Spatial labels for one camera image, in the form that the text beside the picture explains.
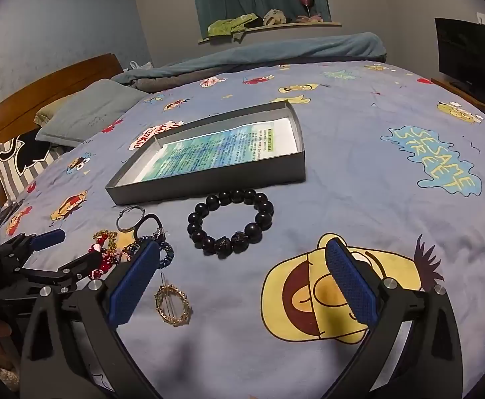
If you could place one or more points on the striped pillow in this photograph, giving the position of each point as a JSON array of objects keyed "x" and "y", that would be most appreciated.
[{"x": 22, "y": 153}]

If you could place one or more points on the white plastic bag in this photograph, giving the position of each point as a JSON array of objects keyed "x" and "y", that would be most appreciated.
[{"x": 138, "y": 65}]

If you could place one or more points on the grey blanket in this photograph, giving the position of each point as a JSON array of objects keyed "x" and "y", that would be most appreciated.
[{"x": 153, "y": 84}]

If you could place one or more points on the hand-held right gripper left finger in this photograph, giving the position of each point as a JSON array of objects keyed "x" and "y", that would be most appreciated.
[{"x": 136, "y": 282}]

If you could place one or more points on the beige plush toy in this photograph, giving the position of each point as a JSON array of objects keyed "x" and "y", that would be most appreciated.
[{"x": 273, "y": 17}]

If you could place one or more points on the wooden headboard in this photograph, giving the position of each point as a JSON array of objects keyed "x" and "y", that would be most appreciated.
[{"x": 59, "y": 79}]

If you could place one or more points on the cartoon printed bedsheet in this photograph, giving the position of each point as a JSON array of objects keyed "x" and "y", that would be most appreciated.
[{"x": 350, "y": 199}]

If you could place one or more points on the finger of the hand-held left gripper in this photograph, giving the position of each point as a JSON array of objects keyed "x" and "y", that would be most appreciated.
[
  {"x": 49, "y": 237},
  {"x": 78, "y": 267}
]

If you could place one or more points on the gold oval hair clip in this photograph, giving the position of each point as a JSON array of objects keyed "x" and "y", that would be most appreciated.
[{"x": 159, "y": 299}]

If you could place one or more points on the wooden window shelf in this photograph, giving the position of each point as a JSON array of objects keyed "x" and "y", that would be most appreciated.
[{"x": 275, "y": 27}]

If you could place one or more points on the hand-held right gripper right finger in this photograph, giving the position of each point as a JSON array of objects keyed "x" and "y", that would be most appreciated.
[{"x": 350, "y": 282}]

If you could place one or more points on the green cloth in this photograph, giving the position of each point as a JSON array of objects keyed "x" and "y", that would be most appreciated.
[{"x": 226, "y": 27}]

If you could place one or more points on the black monitor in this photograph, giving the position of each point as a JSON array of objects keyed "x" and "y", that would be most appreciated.
[{"x": 467, "y": 54}]

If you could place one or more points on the yellow pillow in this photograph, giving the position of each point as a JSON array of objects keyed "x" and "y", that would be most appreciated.
[{"x": 47, "y": 112}]

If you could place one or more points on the grey cardboard box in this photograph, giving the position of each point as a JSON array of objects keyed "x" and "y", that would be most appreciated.
[{"x": 226, "y": 183}]

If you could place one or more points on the grey-blue pillow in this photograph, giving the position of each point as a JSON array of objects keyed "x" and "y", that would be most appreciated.
[{"x": 88, "y": 112}]

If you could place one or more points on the pink cloth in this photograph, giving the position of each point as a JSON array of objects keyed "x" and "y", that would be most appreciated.
[{"x": 309, "y": 18}]

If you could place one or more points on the wooden desk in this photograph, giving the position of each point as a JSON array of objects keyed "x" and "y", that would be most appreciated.
[{"x": 446, "y": 85}]

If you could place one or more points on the teal blanket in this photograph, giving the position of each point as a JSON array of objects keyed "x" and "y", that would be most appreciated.
[{"x": 288, "y": 50}]

